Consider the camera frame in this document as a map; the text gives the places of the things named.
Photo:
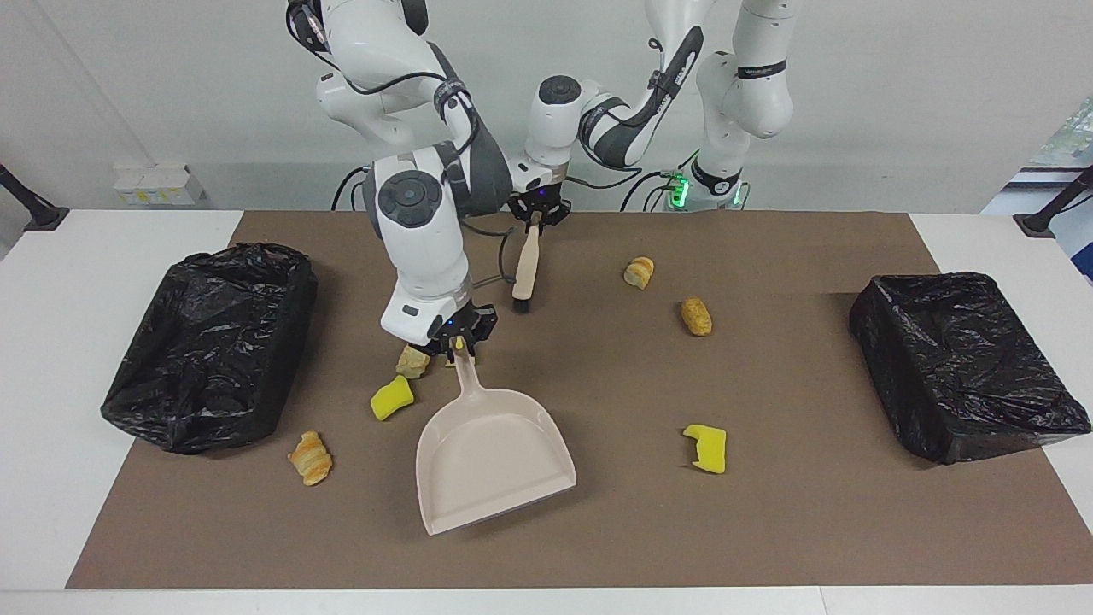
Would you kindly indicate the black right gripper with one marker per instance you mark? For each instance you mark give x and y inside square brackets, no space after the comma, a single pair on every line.
[465,320]

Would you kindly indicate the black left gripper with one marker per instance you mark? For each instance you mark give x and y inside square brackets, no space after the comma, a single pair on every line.
[540,203]

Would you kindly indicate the beige hand brush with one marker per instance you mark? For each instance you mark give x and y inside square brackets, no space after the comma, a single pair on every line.
[527,265]

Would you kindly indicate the toy croissant pastry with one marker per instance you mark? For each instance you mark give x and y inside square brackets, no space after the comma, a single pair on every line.
[639,273]
[311,459]
[412,364]

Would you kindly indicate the large yellow sponge piece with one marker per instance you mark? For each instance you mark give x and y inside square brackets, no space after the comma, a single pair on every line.
[391,399]

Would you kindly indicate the beige plastic dustpan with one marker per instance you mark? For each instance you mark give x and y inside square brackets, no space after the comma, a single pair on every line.
[487,461]

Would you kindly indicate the brown toy bread bun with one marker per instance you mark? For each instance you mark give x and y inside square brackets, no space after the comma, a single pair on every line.
[696,316]

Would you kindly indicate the yellow sponge with notch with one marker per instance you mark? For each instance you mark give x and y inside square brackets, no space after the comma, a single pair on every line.
[709,450]

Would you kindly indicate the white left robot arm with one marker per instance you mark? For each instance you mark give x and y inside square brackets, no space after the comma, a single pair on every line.
[751,94]

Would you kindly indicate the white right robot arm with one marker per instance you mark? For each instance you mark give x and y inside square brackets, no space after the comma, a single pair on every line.
[418,248]

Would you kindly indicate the bin lined with black bag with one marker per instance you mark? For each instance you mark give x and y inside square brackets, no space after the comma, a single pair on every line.
[213,359]
[965,359]

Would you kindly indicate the brown paper table mat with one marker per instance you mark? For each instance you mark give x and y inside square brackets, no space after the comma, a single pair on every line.
[683,530]

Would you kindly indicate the white power strip boxes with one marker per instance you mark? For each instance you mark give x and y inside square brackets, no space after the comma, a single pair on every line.
[158,184]

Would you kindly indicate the black clamp stand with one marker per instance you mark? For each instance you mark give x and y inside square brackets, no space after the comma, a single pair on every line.
[34,209]
[1046,218]

